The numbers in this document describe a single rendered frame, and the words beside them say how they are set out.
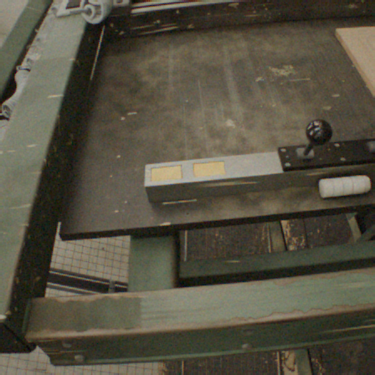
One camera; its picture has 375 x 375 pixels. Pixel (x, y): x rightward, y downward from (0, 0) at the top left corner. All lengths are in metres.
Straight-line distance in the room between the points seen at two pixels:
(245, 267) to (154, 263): 0.14
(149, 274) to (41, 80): 0.45
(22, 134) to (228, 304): 0.45
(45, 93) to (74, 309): 0.44
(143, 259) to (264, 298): 0.23
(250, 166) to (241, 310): 0.26
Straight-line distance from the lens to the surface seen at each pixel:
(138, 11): 1.16
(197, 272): 0.67
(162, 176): 0.68
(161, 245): 0.69
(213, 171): 0.68
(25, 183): 0.66
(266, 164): 0.69
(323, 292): 0.55
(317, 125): 0.58
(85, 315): 0.55
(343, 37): 1.10
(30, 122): 0.78
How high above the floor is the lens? 1.88
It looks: 19 degrees down
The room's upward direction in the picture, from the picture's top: 75 degrees counter-clockwise
